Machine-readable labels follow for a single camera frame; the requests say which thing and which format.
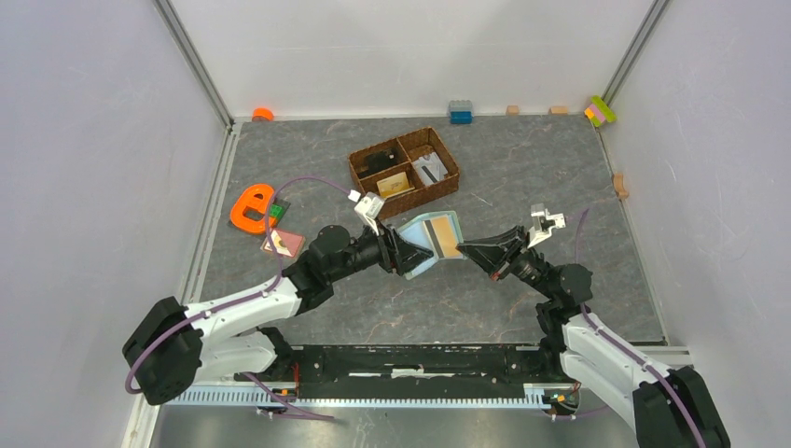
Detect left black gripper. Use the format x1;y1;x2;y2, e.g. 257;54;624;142
327;216;433;283

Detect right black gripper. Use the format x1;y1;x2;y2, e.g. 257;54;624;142
455;225;556;301

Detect gold credit card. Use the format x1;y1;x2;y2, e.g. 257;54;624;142
423;212;465;259

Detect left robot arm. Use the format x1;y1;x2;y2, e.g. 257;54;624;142
122;225;434;405

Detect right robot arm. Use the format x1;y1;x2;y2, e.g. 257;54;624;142
457;226;731;447

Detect gold card in basket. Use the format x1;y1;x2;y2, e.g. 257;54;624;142
377;172;414;200

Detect white cards in basket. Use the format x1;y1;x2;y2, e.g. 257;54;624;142
412;152;449;187

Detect pink square card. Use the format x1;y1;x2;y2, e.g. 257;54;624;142
260;229;306;258

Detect black item in basket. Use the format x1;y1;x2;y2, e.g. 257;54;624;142
360;148;398;177

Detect curved wooden arch block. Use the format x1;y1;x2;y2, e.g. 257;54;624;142
612;173;630;201

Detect green toy block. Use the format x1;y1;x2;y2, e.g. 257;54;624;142
269;203;288;221

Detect blue grey lego stack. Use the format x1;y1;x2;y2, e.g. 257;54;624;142
448;100;474;125

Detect orange letter e toy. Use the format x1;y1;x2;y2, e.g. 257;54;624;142
229;184;275;235

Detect green pink lego stack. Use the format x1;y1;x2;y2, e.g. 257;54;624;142
584;95;618;128

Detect orange round cap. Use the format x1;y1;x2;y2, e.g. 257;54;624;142
251;107;274;121

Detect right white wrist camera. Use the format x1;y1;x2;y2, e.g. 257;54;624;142
527;203;566;248

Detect white slotted cable duct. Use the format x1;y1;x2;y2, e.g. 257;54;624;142
161;385;558;410

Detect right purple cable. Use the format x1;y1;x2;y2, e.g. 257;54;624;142
563;207;708;448

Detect purple cable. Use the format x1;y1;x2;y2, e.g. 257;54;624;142
563;207;708;448
124;175;354;396

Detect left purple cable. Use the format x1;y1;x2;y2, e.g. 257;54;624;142
124;175;354;396

